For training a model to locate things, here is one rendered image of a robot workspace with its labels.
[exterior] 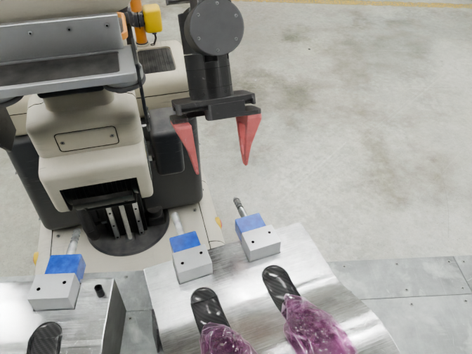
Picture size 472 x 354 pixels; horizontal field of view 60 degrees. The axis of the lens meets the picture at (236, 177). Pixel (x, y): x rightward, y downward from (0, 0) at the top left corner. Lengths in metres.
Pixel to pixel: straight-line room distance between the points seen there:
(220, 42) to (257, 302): 0.35
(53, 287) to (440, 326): 0.54
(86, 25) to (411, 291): 0.67
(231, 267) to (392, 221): 1.37
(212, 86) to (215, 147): 1.65
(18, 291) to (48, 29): 0.41
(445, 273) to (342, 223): 1.12
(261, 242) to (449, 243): 1.39
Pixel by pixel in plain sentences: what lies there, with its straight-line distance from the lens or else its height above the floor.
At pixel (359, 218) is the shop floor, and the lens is 1.88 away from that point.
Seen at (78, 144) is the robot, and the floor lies 0.83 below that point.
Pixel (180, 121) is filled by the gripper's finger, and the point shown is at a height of 1.06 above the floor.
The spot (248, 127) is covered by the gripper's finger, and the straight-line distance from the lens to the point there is 0.53.
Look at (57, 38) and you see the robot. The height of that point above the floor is 1.07.
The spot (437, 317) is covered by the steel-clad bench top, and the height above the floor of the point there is 0.80.
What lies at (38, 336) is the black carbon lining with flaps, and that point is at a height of 0.89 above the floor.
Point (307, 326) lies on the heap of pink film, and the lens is 0.53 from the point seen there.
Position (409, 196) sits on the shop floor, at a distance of 2.06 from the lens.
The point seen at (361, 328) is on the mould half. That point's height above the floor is 0.90.
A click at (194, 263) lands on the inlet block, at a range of 0.60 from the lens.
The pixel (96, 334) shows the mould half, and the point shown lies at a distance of 0.56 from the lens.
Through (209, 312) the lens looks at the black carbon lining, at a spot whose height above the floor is 0.85.
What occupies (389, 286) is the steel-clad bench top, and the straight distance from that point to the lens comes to 0.71.
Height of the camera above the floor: 1.37
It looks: 44 degrees down
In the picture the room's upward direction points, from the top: straight up
